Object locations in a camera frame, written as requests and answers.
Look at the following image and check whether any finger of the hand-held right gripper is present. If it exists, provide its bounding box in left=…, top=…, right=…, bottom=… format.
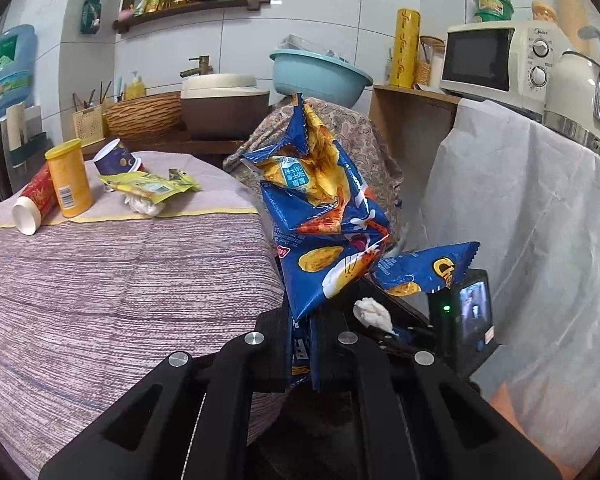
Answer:
left=379, top=325, right=437, bottom=357

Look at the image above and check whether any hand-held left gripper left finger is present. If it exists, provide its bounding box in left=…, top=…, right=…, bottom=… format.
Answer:
left=39, top=305, right=293, bottom=480

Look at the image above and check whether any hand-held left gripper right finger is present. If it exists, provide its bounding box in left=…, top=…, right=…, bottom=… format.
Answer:
left=320, top=310, right=563, bottom=480

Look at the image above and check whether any black trash bin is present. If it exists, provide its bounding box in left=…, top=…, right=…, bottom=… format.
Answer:
left=287, top=277, right=436, bottom=480

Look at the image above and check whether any white tissue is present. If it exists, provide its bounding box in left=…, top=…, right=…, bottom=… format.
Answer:
left=353, top=298, right=398, bottom=335
left=125, top=192, right=163, bottom=218

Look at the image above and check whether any blue paper cup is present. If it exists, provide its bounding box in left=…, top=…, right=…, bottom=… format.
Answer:
left=93, top=138, right=146, bottom=177

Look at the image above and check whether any lilac cloth yellow trim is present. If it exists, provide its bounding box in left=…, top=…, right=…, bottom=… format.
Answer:
left=0, top=150, right=258, bottom=231

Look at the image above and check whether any wooden cabinet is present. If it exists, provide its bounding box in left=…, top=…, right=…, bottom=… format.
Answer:
left=367, top=85, right=463, bottom=241

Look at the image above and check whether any yellow green snack bag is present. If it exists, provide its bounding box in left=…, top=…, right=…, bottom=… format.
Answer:
left=98, top=169, right=201, bottom=206

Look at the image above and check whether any dark wooden counter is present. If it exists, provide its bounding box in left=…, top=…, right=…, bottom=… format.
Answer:
left=82, top=130, right=251, bottom=157

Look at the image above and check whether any brown rice cooker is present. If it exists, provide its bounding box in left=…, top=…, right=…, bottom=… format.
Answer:
left=180, top=73, right=271, bottom=140

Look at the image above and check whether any cream electric kettle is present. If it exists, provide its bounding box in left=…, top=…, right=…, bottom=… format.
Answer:
left=542, top=25, right=600, bottom=158

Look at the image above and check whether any glass jar wicker sleeve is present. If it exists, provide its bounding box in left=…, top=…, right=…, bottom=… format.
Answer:
left=414, top=35, right=446, bottom=88

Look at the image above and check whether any cream microwave oven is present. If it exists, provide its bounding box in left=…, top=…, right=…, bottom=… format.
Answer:
left=439, top=21, right=563, bottom=123

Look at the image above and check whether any yellow snack can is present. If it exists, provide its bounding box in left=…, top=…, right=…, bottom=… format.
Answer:
left=45, top=139, right=94, bottom=219

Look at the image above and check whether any wicker pattern wash basin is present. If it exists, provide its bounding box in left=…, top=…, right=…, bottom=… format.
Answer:
left=102, top=91, right=183, bottom=143

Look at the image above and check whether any light blue plastic basin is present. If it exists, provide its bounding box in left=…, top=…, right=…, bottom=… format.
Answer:
left=269, top=49, right=374, bottom=108

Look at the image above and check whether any yellow wrapped roll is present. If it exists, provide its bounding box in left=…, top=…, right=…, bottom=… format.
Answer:
left=389, top=8, right=422, bottom=88

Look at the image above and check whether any red paper cup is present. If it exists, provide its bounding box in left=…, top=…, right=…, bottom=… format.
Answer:
left=12, top=162, right=58, bottom=236

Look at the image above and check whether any beige utensil holder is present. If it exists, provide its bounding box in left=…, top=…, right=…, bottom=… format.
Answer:
left=72, top=105, right=106, bottom=142

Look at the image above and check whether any bronze faucet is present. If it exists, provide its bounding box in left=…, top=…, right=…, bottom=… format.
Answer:
left=180, top=55, right=215, bottom=78

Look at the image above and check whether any yellow soap bottle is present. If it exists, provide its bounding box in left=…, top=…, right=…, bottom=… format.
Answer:
left=125, top=71, right=147, bottom=101

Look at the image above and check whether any bundle of chopsticks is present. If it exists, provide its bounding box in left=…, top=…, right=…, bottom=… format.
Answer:
left=72, top=79, right=127, bottom=111

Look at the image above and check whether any clear plastic bag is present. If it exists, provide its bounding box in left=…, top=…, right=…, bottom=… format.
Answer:
left=280, top=34, right=353, bottom=61

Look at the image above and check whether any white paper cup tube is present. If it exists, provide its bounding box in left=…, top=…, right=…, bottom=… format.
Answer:
left=6, top=102, right=27, bottom=153

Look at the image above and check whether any blue water jug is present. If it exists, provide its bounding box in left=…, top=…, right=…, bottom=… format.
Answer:
left=0, top=24, right=36, bottom=128

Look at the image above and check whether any green hanging bag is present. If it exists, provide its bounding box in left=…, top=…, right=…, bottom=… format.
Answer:
left=80, top=0, right=103, bottom=35

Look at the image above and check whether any teal wall holder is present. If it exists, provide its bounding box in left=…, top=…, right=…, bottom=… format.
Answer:
left=7, top=132, right=48, bottom=168

